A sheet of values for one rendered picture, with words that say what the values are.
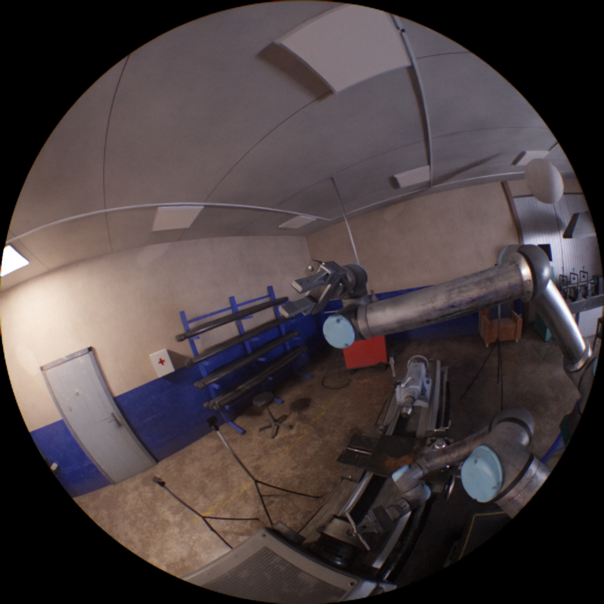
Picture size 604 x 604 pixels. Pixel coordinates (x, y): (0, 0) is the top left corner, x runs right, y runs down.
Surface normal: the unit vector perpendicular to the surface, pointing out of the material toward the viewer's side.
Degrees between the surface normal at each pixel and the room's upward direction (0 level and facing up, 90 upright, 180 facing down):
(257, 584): 0
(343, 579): 0
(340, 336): 91
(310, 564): 0
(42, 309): 90
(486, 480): 89
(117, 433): 90
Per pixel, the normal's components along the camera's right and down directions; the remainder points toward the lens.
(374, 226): -0.60, 0.25
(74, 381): 0.76, -0.12
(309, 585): -0.25, -0.96
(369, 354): -0.31, 0.19
